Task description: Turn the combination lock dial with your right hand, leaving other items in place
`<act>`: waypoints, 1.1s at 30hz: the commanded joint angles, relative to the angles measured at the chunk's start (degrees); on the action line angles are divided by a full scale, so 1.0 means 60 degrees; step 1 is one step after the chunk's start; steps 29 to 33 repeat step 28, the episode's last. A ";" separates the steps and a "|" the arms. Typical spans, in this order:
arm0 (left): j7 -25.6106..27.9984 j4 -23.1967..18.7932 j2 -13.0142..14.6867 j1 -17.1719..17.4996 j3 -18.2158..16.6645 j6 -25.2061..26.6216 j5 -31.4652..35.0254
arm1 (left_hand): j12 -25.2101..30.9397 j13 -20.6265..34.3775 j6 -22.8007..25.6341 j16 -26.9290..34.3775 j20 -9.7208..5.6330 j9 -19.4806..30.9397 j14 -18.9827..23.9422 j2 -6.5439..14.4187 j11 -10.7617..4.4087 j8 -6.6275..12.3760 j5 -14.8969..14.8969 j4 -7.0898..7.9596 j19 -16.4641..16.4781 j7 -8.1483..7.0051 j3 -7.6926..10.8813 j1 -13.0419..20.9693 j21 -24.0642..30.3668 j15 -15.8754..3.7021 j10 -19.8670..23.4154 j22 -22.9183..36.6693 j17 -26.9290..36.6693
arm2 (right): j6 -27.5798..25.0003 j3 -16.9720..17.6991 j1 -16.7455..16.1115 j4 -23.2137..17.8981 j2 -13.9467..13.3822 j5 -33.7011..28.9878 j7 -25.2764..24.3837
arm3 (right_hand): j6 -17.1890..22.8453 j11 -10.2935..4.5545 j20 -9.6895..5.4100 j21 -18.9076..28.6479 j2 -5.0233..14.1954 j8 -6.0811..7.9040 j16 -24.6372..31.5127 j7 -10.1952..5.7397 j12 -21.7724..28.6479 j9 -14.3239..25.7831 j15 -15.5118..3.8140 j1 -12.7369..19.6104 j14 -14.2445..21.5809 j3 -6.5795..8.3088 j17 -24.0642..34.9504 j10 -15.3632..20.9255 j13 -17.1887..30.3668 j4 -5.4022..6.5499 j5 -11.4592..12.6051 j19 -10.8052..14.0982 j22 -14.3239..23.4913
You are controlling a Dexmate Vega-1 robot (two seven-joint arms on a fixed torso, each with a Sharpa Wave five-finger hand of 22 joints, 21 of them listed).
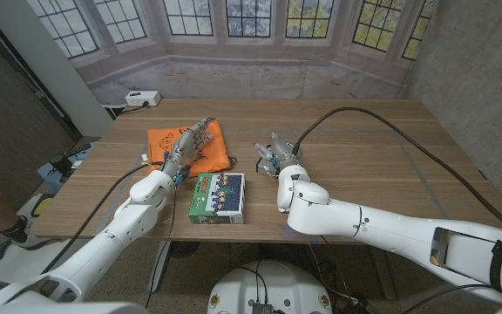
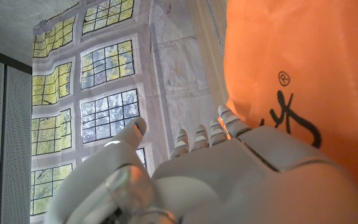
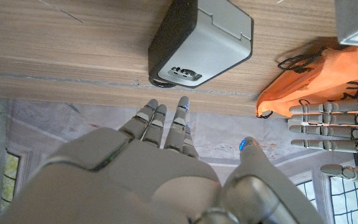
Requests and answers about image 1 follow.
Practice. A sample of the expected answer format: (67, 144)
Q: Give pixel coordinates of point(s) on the white power strip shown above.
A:
(142, 98)

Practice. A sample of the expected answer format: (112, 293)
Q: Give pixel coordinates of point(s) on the grey metal table leg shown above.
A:
(384, 275)
(158, 266)

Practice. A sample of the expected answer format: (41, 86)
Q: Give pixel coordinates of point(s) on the white floor mat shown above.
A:
(15, 261)

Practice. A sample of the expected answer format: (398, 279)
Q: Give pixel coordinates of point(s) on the printed window backdrop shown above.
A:
(251, 74)

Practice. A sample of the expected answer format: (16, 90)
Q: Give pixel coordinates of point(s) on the yellow black floor object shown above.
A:
(42, 206)

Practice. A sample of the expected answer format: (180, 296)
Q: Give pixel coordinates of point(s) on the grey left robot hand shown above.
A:
(185, 148)

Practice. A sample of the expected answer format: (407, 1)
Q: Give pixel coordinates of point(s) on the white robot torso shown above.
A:
(273, 283)

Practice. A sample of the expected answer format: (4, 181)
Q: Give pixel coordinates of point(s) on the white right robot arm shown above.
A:
(408, 231)

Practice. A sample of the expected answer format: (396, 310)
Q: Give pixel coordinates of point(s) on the black round device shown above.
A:
(61, 165)

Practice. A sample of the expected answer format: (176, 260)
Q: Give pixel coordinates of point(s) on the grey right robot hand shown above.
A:
(286, 152)

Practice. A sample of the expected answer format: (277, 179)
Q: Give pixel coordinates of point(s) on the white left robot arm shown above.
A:
(98, 248)

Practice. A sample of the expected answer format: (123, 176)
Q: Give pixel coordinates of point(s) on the grey combination lock box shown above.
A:
(261, 168)

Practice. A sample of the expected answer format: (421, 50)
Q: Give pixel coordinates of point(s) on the green printed cardboard box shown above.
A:
(216, 198)

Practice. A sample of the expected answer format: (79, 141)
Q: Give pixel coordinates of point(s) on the black round fan base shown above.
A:
(184, 248)

